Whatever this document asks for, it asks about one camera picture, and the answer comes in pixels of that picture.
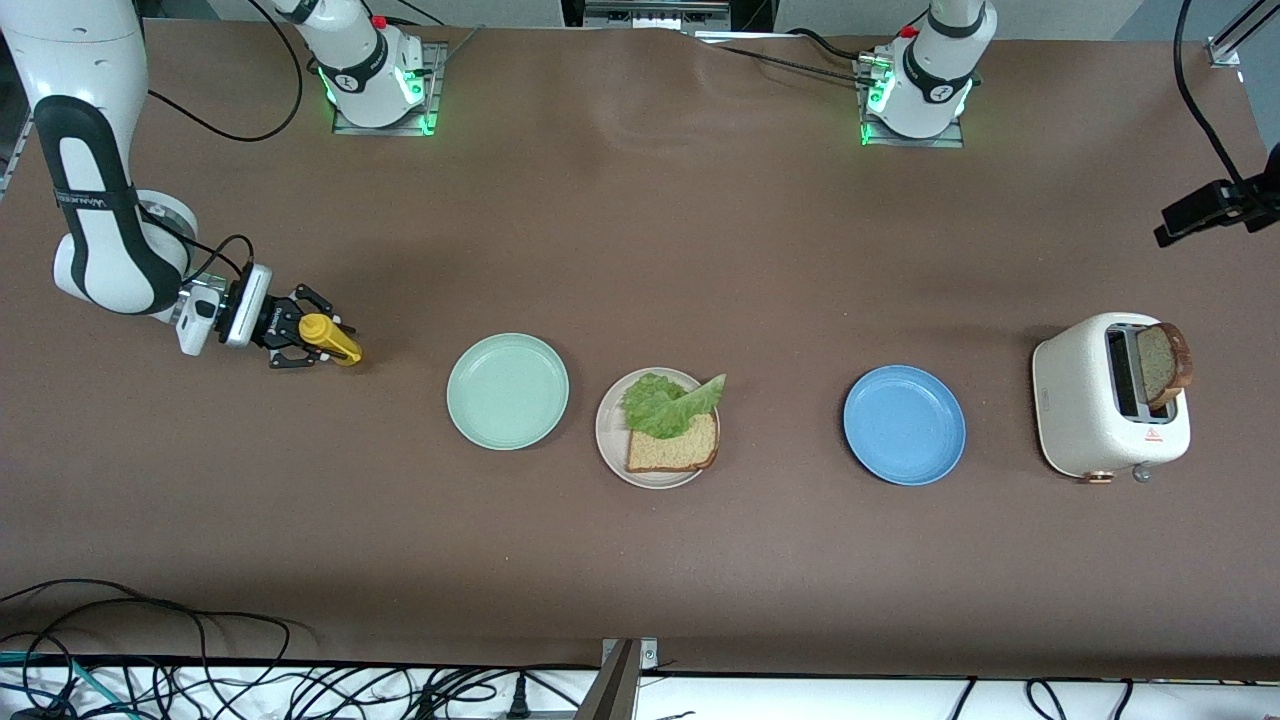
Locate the white two-slot toaster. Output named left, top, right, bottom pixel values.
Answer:
left=1032, top=312, right=1193, bottom=486

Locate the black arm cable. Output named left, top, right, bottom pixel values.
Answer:
left=148, top=0, right=304, bottom=293
left=1175, top=0, right=1251, bottom=183

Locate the aluminium table frame rail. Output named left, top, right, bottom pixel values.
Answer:
left=0, top=95, right=31, bottom=191

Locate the black metal frame device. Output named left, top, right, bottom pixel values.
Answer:
left=560, top=0, right=776, bottom=39

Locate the black looped floor cable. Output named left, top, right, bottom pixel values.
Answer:
left=0, top=578, right=301, bottom=720

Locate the green lettuce leaf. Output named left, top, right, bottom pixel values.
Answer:
left=621, top=371, right=728, bottom=441

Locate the aluminium profile bar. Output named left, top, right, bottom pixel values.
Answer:
left=1207, top=0, right=1280, bottom=68

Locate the black base cable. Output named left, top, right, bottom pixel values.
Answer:
left=700, top=28, right=881, bottom=86

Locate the mint green plate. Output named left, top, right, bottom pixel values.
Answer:
left=446, top=332, right=570, bottom=452

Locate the yellow mustard squeeze bottle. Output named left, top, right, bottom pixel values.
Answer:
left=298, top=313, right=364, bottom=368

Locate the blue plate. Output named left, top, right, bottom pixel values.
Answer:
left=843, top=364, right=967, bottom=487

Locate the teal cable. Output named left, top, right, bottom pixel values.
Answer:
left=0, top=650, right=136, bottom=720

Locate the black cable tangle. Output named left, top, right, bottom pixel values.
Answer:
left=150, top=660, right=601, bottom=720

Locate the beige plate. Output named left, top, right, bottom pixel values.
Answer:
left=595, top=367, right=720, bottom=490

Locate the small metal bracket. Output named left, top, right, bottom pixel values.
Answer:
left=600, top=637, right=661, bottom=673

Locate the brown bread slice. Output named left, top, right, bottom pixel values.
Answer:
left=1137, top=322, right=1194, bottom=411
left=626, top=412, right=720, bottom=474

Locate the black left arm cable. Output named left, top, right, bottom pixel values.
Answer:
left=1175, top=0, right=1251, bottom=183

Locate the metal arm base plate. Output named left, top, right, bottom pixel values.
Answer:
left=857, top=50, right=967, bottom=151
left=330, top=40, right=448, bottom=138

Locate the grey metal camera post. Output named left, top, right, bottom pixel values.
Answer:
left=575, top=640, right=641, bottom=720

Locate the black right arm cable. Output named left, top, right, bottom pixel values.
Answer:
left=148, top=0, right=304, bottom=293

